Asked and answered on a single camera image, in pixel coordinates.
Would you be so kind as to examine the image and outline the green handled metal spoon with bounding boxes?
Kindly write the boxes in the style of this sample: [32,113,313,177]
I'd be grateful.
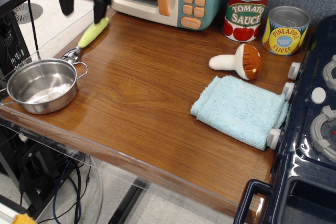
[61,17,109,63]

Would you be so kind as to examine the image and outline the stainless steel pot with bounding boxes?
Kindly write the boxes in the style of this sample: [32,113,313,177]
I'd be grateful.
[1,59,88,114]

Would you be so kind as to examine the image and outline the tomato sauce can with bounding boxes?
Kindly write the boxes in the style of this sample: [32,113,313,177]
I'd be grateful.
[223,0,268,42]

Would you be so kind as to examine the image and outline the plush mushroom toy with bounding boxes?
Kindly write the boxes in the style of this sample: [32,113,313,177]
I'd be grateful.
[208,44,263,80]

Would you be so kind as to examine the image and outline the light blue folded cloth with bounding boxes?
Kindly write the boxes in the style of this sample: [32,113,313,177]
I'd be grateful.
[191,76,289,151]

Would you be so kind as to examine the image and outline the pineapple slices can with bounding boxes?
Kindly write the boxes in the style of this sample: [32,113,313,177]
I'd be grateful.
[262,6,311,56]

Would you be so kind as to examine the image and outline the black table leg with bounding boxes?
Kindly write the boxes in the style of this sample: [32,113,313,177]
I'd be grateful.
[108,177,150,224]

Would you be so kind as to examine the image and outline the yellow sponge object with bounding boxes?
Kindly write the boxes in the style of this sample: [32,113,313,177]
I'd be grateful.
[12,214,36,224]

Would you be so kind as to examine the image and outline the dark blue toy stove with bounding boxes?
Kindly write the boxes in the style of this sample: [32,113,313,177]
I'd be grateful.
[234,16,335,223]

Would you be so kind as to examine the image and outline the black metal frame rack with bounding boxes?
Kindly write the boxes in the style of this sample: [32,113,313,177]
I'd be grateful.
[1,0,29,77]

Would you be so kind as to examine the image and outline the black and blue floor cables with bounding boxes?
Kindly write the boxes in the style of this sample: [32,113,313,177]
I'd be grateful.
[18,153,92,224]

